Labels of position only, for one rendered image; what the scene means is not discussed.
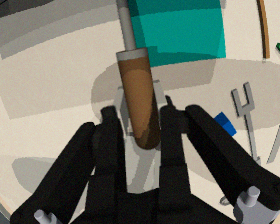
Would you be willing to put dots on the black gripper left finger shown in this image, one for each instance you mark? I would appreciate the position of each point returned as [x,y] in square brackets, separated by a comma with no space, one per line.
[58,194]

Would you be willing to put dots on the grey spoon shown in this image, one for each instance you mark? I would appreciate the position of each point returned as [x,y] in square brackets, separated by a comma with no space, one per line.
[225,201]

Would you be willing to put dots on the brown wooden stick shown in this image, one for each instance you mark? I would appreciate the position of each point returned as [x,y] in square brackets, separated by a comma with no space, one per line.
[264,28]

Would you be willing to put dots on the grey flat bar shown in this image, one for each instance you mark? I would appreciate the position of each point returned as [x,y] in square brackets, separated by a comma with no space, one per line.
[275,148]

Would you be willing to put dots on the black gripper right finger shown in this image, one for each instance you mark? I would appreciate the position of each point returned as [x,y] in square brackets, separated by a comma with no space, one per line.
[238,175]

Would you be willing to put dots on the grey wrench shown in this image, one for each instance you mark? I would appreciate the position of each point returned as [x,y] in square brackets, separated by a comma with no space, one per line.
[245,110]

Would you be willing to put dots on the teal square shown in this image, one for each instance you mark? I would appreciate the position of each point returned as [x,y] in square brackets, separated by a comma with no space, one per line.
[176,31]

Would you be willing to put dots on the blue cube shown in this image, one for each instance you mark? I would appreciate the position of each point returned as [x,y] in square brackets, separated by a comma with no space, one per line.
[225,123]

